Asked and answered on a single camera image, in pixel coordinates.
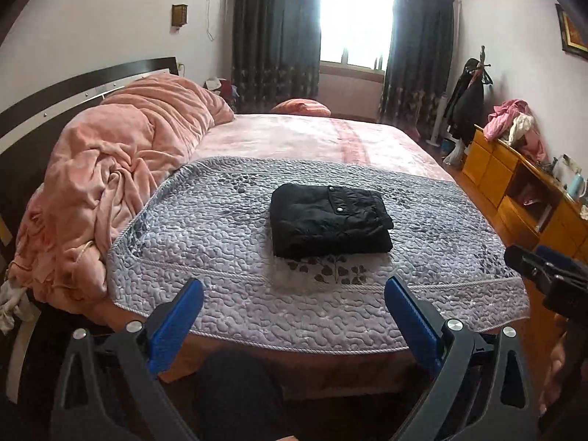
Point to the white standing fan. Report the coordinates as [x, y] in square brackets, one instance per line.
[438, 119]

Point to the person's right hand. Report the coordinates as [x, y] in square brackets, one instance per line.
[558, 358]

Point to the small brown wall ornament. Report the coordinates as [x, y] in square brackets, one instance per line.
[180, 14]

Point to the framed wall picture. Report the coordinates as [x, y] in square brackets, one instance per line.
[574, 32]

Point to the white bag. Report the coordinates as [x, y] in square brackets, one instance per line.
[455, 152]

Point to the dark patterned curtain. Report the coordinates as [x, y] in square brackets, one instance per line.
[420, 46]
[275, 32]

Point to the yellow wooden cabinet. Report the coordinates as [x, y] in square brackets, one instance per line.
[491, 170]

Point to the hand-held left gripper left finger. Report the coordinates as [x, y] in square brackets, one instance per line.
[177, 321]

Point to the bright window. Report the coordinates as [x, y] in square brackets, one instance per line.
[356, 18]

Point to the black pants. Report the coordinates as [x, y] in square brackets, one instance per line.
[321, 220]

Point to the crumpled white cloth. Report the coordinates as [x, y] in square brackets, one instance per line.
[11, 303]

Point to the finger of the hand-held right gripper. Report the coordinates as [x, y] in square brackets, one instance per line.
[528, 264]
[558, 257]

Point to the grey quilted bedspread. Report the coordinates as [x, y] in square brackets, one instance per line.
[206, 248]

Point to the coat rack with dark coats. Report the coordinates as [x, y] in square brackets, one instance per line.
[468, 101]

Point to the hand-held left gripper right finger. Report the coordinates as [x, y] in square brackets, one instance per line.
[411, 321]

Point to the pile of colourful bags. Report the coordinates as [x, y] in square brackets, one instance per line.
[220, 89]

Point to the pink pillow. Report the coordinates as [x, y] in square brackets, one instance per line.
[301, 107]

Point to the person's dark-clad knee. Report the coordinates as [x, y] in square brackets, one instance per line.
[239, 399]

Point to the pile of pink clothes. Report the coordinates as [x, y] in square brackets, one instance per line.
[505, 119]

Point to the dark wooden headboard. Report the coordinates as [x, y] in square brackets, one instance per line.
[27, 156]

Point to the pink fleece duvet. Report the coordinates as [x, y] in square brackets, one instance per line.
[115, 147]

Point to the white kettle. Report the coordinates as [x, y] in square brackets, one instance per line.
[560, 167]

